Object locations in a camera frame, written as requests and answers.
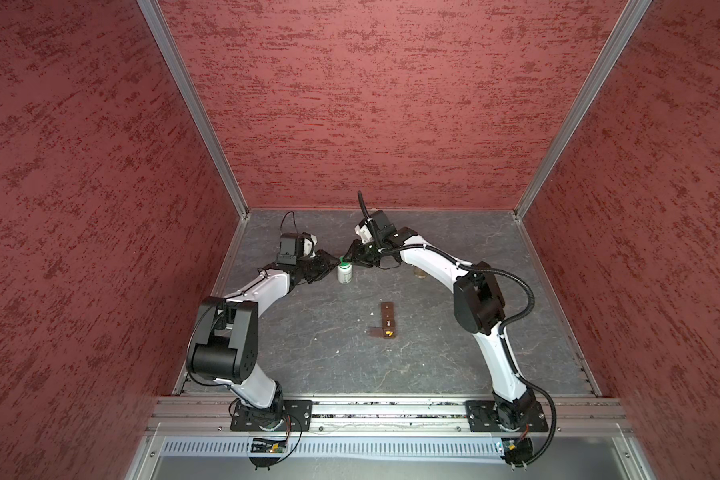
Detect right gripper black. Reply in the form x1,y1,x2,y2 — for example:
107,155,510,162
343,236,387,267

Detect white pill bottle green cap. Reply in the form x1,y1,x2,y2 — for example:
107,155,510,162
336,258,353,284

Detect brown weekly pill organizer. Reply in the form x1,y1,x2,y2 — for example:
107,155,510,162
369,302,396,339

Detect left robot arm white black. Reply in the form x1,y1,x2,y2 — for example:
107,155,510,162
185,233,340,431

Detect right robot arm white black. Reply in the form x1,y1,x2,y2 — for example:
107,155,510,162
344,209,537,431

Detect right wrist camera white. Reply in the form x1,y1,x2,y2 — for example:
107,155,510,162
354,220,374,244

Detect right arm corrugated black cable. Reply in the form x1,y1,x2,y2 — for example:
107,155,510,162
356,190,558,463

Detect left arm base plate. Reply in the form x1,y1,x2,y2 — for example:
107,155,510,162
228,399,313,433

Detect left controller board with wires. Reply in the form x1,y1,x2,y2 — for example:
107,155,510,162
248,416,305,471

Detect controller board with wires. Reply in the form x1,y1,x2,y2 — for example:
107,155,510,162
501,424,556,469
248,416,305,471

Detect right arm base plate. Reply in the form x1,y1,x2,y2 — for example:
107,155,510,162
464,400,549,434

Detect aluminium front rail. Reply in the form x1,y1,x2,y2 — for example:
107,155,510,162
147,394,634,438

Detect white slotted cable duct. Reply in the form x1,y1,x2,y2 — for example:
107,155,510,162
160,436,503,463

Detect right controller board with wires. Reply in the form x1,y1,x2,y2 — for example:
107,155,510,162
501,424,556,469

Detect left aluminium corner post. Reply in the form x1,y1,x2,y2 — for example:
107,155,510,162
137,0,250,222

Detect aluminium corner post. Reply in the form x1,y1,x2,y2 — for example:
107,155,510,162
514,0,652,223
137,0,250,222

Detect right aluminium corner post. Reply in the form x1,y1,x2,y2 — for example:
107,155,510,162
514,0,652,223

